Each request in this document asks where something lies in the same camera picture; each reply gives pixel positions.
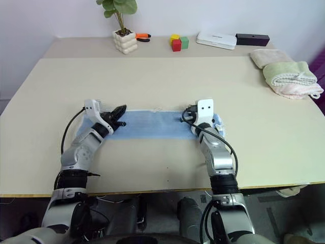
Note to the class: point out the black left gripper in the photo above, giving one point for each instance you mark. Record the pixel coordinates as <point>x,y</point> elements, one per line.
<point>108,119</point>

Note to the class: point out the green plant in white pot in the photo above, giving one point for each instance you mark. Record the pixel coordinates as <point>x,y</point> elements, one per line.
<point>125,40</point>

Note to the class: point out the orange black pliers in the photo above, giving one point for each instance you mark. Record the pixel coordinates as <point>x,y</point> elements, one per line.
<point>142,37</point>

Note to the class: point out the folded beige towel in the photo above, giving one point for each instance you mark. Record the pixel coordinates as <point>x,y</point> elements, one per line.
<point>271,57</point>

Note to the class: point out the yellow cube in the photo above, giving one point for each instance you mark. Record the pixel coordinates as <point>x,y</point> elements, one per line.
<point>174,37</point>

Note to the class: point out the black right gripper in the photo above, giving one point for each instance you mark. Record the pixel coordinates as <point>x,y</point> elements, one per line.
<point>190,116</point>

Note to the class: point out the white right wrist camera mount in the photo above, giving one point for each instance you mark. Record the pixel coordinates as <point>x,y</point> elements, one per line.
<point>205,110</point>

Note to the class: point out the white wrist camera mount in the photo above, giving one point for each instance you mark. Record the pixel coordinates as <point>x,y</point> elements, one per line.
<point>205,110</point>
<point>92,109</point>

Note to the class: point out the folded light green towel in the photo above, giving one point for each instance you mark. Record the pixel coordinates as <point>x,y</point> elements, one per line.
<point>287,71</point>

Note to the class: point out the green cube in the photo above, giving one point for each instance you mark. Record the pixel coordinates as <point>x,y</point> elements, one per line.
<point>185,42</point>

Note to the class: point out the purple seat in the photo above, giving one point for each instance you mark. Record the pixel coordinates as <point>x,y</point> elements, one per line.
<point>318,66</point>

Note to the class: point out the silver robot body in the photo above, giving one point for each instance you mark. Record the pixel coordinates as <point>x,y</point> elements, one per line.
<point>162,239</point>

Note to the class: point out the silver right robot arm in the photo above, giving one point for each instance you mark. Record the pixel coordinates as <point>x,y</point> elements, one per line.
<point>219,158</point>

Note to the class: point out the red cube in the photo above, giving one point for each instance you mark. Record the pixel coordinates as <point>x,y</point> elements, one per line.
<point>176,45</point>

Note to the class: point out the light blue towel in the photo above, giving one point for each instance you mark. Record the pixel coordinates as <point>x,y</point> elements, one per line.
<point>152,125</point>

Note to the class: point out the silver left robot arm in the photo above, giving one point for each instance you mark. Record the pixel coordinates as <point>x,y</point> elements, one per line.
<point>76,152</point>

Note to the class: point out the black rectangular box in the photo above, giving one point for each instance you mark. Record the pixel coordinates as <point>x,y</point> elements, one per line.
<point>252,39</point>

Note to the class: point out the white flat box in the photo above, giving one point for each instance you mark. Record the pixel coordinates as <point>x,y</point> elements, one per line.
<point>215,40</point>

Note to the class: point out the folded pink towel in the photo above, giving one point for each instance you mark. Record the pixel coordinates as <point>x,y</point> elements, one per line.
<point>297,91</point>

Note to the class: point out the dark grey rounded shape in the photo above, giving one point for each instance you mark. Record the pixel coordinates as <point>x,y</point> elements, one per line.
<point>190,211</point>

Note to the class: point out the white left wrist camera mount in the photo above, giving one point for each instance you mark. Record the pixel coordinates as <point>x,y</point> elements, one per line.
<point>92,109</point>

